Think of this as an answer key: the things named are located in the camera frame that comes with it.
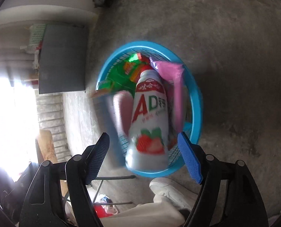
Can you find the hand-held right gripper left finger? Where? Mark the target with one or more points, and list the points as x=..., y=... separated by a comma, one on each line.
x=96, y=158

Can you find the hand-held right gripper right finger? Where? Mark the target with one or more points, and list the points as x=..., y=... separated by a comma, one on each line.
x=190, y=158

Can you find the blue mesh waste basket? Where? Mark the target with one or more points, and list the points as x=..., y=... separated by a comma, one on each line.
x=195, y=104

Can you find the white strawberry drink bottle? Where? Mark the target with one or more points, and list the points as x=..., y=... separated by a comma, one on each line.
x=150, y=113

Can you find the green chip bag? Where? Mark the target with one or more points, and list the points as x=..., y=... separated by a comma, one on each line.
x=119, y=75

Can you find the pink-edged orange snack bag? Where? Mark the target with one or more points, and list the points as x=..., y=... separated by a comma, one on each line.
x=171, y=71

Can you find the person's white shoe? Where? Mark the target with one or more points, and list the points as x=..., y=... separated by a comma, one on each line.
x=168, y=191

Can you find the red and white plastic bag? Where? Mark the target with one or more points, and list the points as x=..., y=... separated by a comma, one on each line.
x=105, y=208

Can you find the brown wooden board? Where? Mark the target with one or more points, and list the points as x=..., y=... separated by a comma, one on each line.
x=46, y=146

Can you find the grey cabinet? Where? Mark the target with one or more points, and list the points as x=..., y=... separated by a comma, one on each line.
x=62, y=59

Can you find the green plastic basket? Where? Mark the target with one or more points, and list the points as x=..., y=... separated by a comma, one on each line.
x=36, y=34

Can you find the metal table frame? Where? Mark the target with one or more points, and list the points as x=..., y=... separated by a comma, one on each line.
x=117, y=177

